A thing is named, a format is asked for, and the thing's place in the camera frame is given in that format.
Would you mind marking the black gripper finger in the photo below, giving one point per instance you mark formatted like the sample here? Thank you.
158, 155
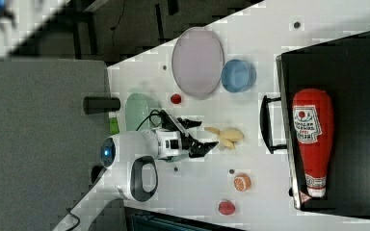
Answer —
187, 123
200, 149

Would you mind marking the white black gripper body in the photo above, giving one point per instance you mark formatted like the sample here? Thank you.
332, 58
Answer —
170, 135

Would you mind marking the yellow plush banana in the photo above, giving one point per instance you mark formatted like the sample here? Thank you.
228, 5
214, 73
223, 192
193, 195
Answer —
227, 137

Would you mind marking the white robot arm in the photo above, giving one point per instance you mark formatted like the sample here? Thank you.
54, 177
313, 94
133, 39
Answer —
128, 159

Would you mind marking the pale purple plate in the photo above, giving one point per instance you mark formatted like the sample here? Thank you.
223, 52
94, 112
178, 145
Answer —
197, 62

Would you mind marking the red tomato toy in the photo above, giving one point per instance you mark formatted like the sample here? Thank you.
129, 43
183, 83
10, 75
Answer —
176, 98

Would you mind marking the green perforated colander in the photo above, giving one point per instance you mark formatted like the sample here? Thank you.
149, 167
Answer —
137, 107

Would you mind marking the orange slice toy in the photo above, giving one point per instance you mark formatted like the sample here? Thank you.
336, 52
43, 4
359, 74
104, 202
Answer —
242, 182

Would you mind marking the red strawberry toy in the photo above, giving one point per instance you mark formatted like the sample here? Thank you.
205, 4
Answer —
226, 208

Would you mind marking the blue bowl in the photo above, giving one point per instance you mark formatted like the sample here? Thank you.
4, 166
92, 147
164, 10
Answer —
238, 76

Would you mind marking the red ketchup bottle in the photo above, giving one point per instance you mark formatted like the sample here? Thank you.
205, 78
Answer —
314, 126

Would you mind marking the black cylinder post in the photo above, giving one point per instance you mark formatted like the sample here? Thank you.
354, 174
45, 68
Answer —
99, 105

